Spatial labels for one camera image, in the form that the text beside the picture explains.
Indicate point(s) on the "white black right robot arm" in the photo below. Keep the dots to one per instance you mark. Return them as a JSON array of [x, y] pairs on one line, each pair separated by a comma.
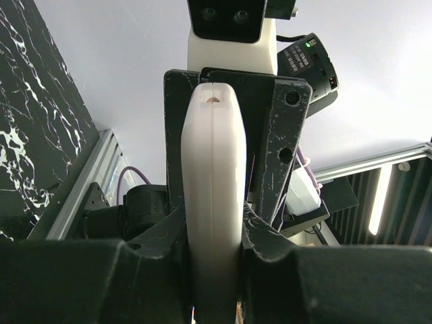
[[315, 67]]

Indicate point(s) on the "aluminium table edge rail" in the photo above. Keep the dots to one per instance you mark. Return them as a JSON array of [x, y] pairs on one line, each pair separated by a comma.
[[103, 168]]

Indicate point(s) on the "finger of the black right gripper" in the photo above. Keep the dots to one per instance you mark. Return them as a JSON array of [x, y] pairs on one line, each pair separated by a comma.
[[178, 86], [282, 128]]

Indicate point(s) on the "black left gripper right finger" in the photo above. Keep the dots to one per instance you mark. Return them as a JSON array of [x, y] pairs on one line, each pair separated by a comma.
[[281, 282]]

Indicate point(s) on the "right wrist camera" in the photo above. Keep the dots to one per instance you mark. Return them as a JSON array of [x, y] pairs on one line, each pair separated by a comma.
[[235, 35]]

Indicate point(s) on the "aluminium corner frame post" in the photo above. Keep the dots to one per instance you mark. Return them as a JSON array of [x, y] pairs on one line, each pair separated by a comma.
[[376, 161]]

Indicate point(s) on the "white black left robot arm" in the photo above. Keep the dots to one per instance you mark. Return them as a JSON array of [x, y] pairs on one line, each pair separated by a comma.
[[143, 208]]

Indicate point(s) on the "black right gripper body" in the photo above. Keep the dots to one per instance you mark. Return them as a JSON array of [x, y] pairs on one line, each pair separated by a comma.
[[258, 90]]

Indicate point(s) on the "white remote control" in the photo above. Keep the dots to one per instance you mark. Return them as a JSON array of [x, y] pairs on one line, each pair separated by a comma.
[[213, 156]]

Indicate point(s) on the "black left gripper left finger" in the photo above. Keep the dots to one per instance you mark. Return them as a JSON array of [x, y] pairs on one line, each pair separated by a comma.
[[99, 281]]

